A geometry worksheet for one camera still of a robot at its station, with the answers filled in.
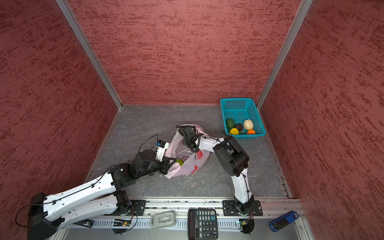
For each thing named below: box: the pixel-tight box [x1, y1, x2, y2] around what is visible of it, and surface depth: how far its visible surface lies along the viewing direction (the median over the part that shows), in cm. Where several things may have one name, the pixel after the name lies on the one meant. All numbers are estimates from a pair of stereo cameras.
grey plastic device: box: [150, 210, 177, 229], surface depth 70 cm
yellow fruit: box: [229, 127, 239, 135], surface depth 101 cm
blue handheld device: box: [269, 210, 300, 232], surface depth 71 cm
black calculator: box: [187, 208, 219, 240], surface depth 69 cm
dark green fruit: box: [226, 118, 236, 130], surface depth 105 cm
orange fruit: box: [247, 129, 256, 135], surface depth 102 cm
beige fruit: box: [243, 119, 254, 130], surface depth 105 cm
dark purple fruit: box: [235, 123, 243, 131], surface depth 105 cm
